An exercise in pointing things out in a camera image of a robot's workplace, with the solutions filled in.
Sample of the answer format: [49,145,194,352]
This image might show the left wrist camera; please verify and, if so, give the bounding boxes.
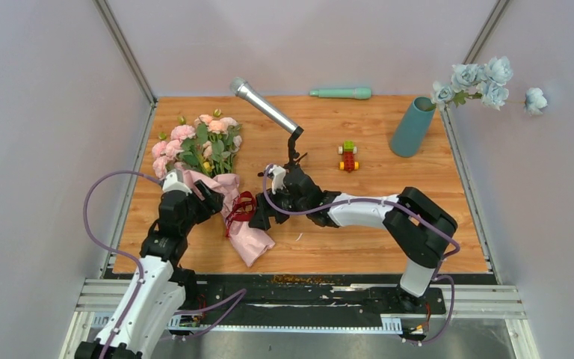
[161,169,192,194]

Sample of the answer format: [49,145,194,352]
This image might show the mint green toy microphone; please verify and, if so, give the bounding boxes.
[309,88,372,100]

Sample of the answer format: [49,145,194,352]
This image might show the black microphone tripod stand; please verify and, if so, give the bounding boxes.
[282,126,307,182]

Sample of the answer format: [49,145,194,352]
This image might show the silver microphone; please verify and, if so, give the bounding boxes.
[229,77,300,135]

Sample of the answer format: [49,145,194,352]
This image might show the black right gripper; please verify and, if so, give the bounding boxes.
[249,182,309,230]

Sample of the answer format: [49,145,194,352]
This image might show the toy brick car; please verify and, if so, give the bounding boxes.
[338,141,359,173]

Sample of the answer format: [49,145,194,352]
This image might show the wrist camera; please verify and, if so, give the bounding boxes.
[161,169,192,194]
[268,165,287,194]

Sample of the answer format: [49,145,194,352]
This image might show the dark red printed ribbon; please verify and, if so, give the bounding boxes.
[225,191,257,237]

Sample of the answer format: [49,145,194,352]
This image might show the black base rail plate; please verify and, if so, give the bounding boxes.
[165,274,501,334]

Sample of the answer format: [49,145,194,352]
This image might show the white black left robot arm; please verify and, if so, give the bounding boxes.
[74,178,224,358]

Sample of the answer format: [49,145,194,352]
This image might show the light blue artificial flowers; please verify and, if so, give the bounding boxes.
[430,55,549,117]

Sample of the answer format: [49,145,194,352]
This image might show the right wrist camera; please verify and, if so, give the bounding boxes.
[268,165,287,194]

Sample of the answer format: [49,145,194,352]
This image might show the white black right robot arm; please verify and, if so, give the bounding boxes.
[249,165,460,313]

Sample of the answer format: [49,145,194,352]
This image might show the teal cylindrical vase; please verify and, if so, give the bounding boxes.
[390,96,436,158]

